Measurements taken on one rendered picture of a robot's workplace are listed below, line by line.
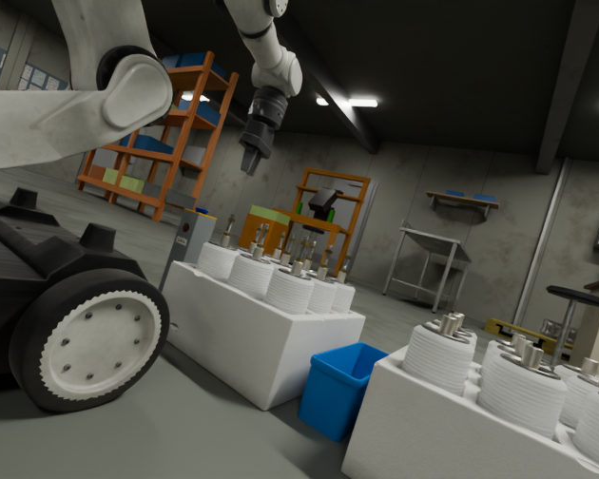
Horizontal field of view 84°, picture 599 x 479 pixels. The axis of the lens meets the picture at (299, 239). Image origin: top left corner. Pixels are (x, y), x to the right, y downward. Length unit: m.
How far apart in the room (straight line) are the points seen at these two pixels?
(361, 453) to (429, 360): 0.18
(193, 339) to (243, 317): 0.15
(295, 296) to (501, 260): 6.39
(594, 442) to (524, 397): 0.09
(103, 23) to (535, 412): 0.90
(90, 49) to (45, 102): 0.12
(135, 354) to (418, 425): 0.44
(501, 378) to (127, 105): 0.75
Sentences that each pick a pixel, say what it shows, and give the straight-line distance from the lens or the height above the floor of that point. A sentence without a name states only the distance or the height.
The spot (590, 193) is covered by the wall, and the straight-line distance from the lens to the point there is 7.30.
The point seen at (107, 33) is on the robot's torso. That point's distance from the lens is 0.76.
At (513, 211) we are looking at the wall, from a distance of 7.13.
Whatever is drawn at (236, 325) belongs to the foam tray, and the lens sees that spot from 0.72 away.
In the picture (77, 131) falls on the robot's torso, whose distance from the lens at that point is 0.70.
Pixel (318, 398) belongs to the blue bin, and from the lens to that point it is 0.69.
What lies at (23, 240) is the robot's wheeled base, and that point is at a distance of 0.69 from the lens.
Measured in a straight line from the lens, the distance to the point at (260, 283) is 0.76.
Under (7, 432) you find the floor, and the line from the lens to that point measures 0.57.
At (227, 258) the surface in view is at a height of 0.23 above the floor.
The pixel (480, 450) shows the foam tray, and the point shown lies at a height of 0.13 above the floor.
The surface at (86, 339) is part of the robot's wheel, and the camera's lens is 0.56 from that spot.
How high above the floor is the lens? 0.32
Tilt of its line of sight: 1 degrees up
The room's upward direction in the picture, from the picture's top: 18 degrees clockwise
